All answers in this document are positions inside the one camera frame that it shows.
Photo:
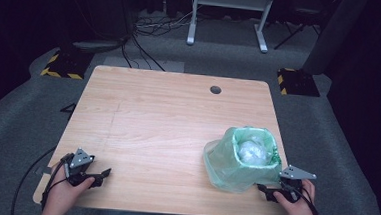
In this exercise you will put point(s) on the dark grey pillar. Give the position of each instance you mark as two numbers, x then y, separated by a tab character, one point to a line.
333	32

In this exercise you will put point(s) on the black tripod legs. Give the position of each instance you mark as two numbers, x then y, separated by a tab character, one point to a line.
296	32

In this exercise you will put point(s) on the small bin with green bag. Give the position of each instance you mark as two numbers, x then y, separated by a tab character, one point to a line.
231	170

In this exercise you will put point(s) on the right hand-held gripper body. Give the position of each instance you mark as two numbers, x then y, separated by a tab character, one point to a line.
293	180

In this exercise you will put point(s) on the white metal desk frame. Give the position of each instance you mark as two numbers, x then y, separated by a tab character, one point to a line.
231	1

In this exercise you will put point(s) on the crumpled white plastic wad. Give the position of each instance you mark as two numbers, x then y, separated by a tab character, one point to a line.
252	152

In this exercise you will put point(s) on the person's right hand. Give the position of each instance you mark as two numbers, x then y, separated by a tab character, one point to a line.
297	211

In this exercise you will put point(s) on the person's left hand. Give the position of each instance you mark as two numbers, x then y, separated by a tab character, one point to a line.
64	195

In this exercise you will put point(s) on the black yellow striped stand base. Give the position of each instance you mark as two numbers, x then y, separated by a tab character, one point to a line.
66	65
297	82

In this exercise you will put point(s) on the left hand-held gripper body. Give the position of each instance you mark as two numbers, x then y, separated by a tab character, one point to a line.
81	159

